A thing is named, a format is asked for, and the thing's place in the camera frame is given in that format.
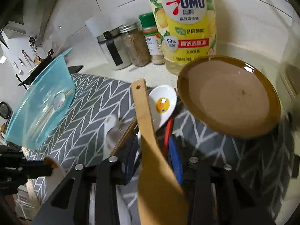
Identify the white spoon bear print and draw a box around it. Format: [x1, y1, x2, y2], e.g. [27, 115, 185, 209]
[44, 156, 66, 201]

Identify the wooden spatula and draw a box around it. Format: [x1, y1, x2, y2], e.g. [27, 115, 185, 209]
[131, 79, 189, 224]

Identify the large white plastic ladle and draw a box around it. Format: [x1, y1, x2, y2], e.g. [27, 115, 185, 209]
[102, 115, 121, 160]

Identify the white spoon yellow duck print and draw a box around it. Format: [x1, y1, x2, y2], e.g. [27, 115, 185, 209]
[148, 85, 177, 133]

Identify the teal translucent plastic bowl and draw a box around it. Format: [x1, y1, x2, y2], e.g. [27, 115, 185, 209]
[4, 48, 75, 150]

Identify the grey herringbone place mat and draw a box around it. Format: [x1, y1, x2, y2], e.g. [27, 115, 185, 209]
[27, 74, 294, 218]

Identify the brown ceramic plate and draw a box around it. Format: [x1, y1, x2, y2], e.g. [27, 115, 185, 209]
[177, 56, 281, 138]

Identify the glass jar black clasp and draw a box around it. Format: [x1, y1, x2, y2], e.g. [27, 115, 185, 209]
[85, 15, 132, 71]

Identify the glass spice jar metal lid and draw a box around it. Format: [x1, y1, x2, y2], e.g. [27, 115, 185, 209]
[119, 22, 151, 67]

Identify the yellow dish soap bottle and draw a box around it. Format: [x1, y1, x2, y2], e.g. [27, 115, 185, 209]
[148, 0, 217, 75]

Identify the green cap spice bottle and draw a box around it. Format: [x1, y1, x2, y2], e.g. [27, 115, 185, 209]
[138, 13, 164, 65]

